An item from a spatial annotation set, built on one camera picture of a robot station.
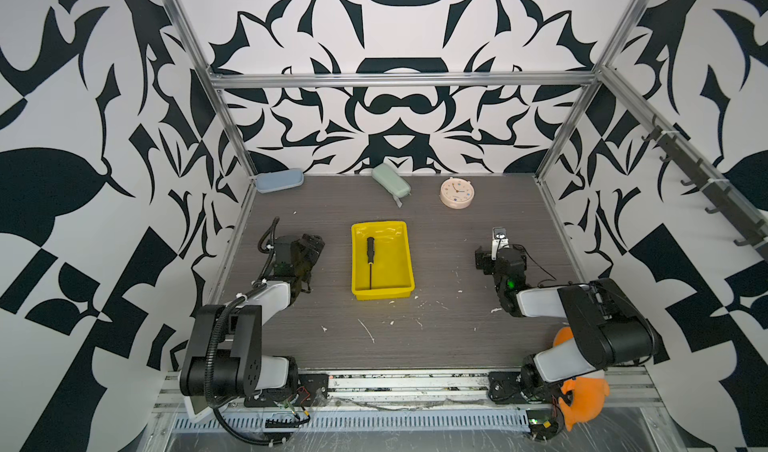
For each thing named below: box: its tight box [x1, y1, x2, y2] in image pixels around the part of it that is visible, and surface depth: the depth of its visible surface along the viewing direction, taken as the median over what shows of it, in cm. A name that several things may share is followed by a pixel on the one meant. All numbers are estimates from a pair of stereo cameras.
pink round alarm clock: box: [439, 176, 475, 210], surface depth 114 cm
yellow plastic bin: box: [351, 221, 415, 301], surface depth 97 cm
